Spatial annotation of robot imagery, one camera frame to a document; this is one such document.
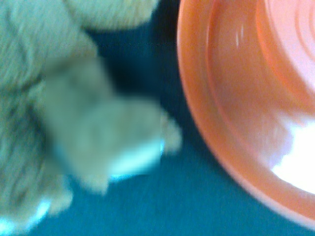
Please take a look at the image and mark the black tablecloth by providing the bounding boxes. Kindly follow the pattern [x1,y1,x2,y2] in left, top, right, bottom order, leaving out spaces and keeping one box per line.
[30,0,314,236]

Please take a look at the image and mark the brown plush toy dog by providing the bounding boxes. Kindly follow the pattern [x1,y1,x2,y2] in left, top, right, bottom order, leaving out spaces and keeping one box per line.
[0,0,183,236]

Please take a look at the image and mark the red plastic plate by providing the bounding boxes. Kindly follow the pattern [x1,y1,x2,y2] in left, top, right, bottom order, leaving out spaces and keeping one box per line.
[177,0,315,230]

